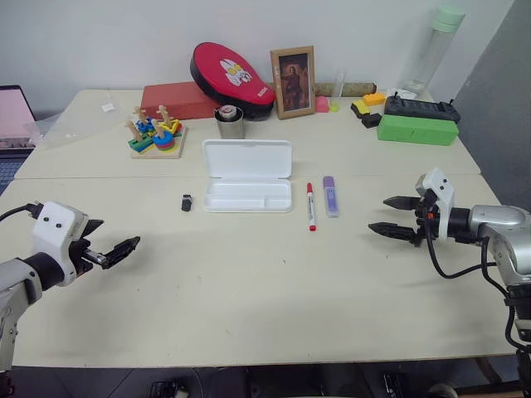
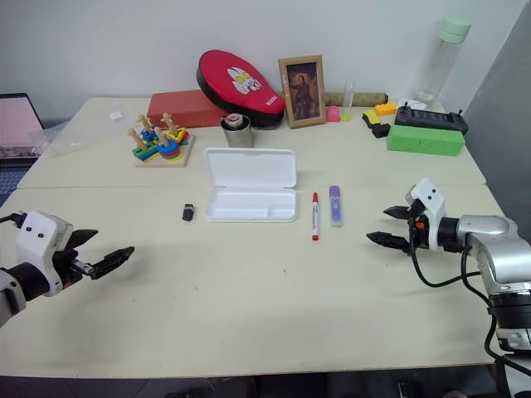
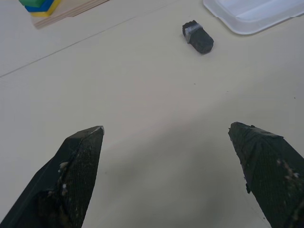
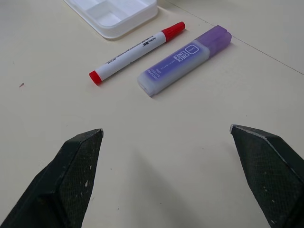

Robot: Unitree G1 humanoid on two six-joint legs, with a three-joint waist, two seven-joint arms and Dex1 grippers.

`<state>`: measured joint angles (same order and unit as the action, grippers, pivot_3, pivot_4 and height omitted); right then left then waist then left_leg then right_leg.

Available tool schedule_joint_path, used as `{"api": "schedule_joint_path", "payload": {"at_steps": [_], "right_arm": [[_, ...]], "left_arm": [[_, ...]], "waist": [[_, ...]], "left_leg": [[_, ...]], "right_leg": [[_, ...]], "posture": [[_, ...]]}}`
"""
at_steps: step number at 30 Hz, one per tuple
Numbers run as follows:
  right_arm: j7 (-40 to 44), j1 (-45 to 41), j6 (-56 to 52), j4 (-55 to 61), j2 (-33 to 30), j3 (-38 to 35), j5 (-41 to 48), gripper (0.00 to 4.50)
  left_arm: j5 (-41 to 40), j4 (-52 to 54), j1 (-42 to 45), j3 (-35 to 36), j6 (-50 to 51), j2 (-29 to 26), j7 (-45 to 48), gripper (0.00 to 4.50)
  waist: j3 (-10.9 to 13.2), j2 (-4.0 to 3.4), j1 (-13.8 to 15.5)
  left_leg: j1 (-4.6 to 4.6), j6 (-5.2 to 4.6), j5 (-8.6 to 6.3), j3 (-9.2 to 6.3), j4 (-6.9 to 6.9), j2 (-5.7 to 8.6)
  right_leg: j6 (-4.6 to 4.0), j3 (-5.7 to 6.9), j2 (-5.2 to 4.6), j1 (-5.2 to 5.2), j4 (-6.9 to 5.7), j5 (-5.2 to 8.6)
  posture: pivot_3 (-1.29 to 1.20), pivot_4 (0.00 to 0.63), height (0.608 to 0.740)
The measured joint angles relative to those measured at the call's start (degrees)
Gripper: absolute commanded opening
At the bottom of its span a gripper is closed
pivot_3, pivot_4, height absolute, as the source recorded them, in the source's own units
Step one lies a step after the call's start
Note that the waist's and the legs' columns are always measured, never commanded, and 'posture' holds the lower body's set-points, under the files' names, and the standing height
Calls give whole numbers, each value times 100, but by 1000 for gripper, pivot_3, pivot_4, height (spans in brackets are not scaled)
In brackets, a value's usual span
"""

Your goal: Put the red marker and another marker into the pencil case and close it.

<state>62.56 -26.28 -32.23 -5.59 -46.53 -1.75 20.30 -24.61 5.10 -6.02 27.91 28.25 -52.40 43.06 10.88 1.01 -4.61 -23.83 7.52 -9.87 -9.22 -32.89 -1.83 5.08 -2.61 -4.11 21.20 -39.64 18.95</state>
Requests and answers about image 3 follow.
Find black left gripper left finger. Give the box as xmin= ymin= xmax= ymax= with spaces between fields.
xmin=0 ymin=125 xmax=105 ymax=228

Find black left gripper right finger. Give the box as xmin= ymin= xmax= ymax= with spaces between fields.
xmin=228 ymin=122 xmax=304 ymax=228

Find black eraser with grey sleeve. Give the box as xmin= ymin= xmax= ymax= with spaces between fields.
xmin=182 ymin=19 xmax=215 ymax=55

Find white foam tray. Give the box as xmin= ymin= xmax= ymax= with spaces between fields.
xmin=202 ymin=0 xmax=304 ymax=36

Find light plywood board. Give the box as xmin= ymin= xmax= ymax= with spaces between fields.
xmin=31 ymin=0 xmax=111 ymax=29

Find stacked coloured toy blocks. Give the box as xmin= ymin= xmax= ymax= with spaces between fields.
xmin=30 ymin=0 xmax=61 ymax=18

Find blue block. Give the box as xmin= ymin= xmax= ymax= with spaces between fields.
xmin=24 ymin=0 xmax=56 ymax=12

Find green block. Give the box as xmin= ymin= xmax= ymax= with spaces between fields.
xmin=19 ymin=0 xmax=46 ymax=7

